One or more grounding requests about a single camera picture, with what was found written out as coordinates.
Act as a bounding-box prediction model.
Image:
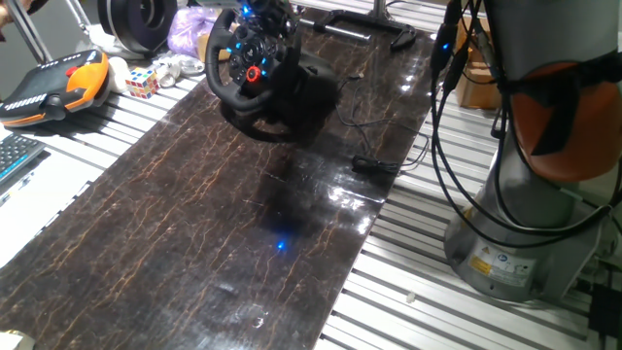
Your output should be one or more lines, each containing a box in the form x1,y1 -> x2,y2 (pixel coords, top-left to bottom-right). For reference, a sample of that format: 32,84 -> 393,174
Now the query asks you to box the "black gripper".
241,0 -> 301,35

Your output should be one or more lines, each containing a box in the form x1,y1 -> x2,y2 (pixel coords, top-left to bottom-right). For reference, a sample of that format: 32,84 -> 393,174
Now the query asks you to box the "black gaming steering wheel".
203,7 -> 341,147

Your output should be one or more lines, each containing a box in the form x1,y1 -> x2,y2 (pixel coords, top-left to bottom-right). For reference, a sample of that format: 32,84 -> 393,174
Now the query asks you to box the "purple plastic bag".
167,5 -> 220,59

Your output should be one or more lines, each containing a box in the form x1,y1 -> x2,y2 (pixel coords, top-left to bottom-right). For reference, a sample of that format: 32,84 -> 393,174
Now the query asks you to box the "crumpled clear plastic bag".
153,52 -> 205,89

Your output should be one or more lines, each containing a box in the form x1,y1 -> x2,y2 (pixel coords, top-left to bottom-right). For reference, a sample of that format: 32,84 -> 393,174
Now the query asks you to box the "rubiks cube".
124,66 -> 161,100

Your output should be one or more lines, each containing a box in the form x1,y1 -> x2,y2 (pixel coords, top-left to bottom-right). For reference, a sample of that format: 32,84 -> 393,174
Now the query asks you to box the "white round object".
106,56 -> 131,94

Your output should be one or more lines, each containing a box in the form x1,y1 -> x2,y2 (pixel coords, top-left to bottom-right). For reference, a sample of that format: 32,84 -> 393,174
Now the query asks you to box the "slanted metal rod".
4,0 -> 52,64
65,0 -> 93,35

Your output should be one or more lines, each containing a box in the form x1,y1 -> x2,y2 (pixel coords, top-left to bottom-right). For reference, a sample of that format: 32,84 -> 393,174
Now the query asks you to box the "tan cardboard box with flaps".
454,18 -> 504,111

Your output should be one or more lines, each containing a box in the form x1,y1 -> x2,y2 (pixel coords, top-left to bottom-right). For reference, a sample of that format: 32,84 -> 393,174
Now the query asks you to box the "orange and black teach pendant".
0,48 -> 111,129

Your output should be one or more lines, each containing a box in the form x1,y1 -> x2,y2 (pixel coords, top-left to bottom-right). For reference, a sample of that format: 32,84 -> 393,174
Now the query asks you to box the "black computer keyboard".
0,133 -> 48,186

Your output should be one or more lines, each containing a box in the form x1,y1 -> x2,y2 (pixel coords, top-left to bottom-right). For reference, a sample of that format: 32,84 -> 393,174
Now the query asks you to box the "large white sheet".
0,150 -> 106,269

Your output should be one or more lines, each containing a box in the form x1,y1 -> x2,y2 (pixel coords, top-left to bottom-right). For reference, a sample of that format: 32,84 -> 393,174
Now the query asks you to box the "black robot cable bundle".
430,0 -> 622,249

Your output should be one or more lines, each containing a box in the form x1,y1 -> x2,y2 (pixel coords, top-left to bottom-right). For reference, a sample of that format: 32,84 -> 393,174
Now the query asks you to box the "thin black usb cable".
334,72 -> 432,176

